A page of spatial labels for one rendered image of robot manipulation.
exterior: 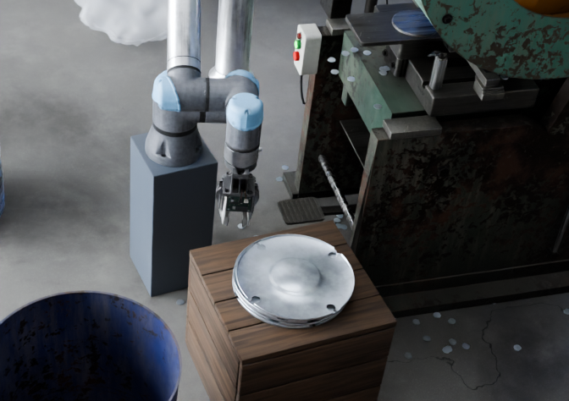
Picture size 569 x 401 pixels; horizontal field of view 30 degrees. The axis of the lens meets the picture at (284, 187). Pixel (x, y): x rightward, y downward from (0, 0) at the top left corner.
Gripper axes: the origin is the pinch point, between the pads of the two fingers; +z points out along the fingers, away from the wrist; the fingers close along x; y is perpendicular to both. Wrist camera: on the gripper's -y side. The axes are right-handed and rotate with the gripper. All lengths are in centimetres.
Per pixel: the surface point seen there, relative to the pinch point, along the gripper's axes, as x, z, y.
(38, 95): -68, 55, -118
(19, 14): -83, 54, -169
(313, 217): 24, 39, -46
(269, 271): 9.5, 16.4, 0.1
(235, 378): 2.7, 29.5, 23.0
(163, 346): -14.1, 13.8, 28.0
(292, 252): 15.3, 16.5, -7.4
